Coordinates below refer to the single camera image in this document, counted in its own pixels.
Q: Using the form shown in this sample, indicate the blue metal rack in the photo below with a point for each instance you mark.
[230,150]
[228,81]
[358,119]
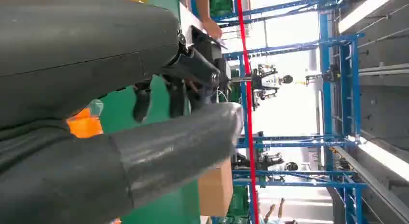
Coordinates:
[326,88]
[287,184]
[287,5]

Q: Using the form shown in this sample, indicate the orange drink bottle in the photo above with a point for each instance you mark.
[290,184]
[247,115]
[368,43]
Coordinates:
[84,125]

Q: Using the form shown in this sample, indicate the white ceiling strip light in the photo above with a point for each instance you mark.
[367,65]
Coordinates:
[364,10]
[383,157]

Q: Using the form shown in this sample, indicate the brown cardboard box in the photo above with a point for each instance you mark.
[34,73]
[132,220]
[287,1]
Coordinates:
[215,190]

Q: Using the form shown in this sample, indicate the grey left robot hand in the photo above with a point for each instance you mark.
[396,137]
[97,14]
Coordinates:
[80,40]

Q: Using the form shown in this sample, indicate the green table mat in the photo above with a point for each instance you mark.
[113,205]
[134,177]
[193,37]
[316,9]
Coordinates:
[159,213]

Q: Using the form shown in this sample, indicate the background humanoid robot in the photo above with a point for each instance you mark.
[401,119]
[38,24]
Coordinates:
[271,161]
[265,81]

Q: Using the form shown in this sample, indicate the white table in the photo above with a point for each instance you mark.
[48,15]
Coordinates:
[187,21]

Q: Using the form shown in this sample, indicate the person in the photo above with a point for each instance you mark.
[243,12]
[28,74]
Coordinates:
[271,213]

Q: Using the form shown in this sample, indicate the person's hand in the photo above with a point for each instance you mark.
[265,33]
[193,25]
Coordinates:
[212,28]

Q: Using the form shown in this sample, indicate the red upright pole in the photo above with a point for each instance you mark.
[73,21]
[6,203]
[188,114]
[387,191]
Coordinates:
[248,113]

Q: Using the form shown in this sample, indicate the green plastic crate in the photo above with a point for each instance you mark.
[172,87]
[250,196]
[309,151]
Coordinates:
[221,3]
[238,201]

